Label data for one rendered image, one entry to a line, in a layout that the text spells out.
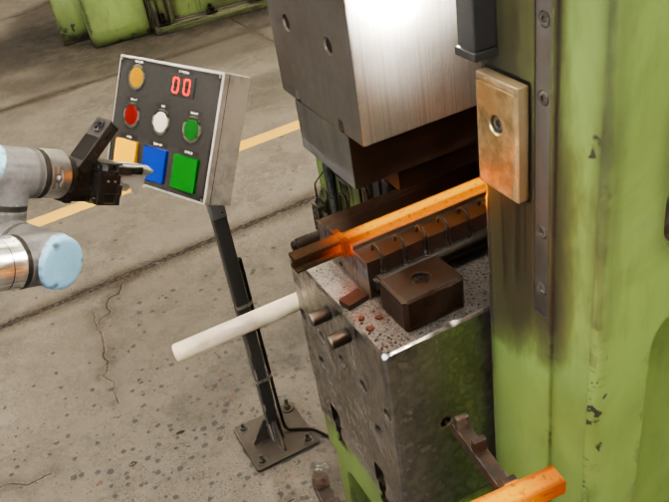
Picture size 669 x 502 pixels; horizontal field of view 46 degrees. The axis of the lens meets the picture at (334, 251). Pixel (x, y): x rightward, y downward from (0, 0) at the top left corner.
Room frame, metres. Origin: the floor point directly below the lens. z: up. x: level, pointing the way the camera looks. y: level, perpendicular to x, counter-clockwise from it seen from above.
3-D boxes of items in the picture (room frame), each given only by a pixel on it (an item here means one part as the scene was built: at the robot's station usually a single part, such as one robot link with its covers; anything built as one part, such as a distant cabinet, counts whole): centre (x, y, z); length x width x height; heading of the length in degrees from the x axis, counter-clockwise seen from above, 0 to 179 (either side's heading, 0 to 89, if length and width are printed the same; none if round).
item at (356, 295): (1.10, -0.02, 0.92); 0.04 x 0.03 x 0.01; 122
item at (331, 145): (1.27, -0.21, 1.19); 0.42 x 0.20 x 0.10; 112
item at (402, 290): (1.05, -0.14, 0.95); 0.12 x 0.08 x 0.06; 112
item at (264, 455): (1.69, 0.27, 0.05); 0.22 x 0.22 x 0.09; 22
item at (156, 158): (1.59, 0.36, 1.01); 0.07 x 0.05 x 0.07; 47
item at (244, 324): (1.48, 0.20, 0.62); 0.44 x 0.05 x 0.05; 112
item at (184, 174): (1.53, 0.29, 1.01); 0.07 x 0.05 x 0.07; 47
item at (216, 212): (1.68, 0.27, 0.54); 0.04 x 0.04 x 1.08; 22
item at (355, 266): (1.27, -0.21, 0.96); 0.42 x 0.20 x 0.09; 112
